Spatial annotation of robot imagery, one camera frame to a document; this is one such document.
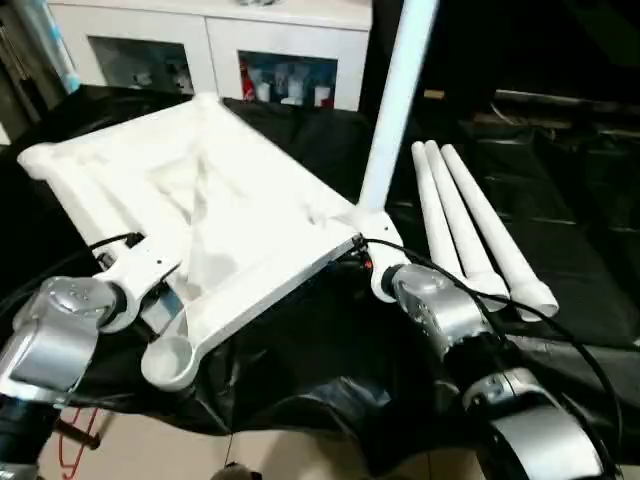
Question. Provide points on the white plastic table leg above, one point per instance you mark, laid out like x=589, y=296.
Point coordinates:
x=490, y=220
x=455, y=205
x=395, y=110
x=432, y=205

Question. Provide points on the white plastic table top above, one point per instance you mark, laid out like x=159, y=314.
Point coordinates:
x=200, y=210

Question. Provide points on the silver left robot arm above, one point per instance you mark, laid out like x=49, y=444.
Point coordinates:
x=55, y=340

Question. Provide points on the small yellow label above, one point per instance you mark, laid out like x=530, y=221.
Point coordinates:
x=434, y=95

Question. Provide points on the black plastic mat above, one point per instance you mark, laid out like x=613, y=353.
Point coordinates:
x=560, y=230

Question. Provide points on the silver metal bar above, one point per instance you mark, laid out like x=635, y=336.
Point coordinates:
x=565, y=97

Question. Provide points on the white glass-door cabinet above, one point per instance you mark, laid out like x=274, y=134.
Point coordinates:
x=200, y=35

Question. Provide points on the large black screen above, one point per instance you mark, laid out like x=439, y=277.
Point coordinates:
x=540, y=40

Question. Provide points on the grey curtain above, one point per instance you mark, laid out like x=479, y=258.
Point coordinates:
x=25, y=45

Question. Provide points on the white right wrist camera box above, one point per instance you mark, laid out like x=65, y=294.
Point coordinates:
x=385, y=280

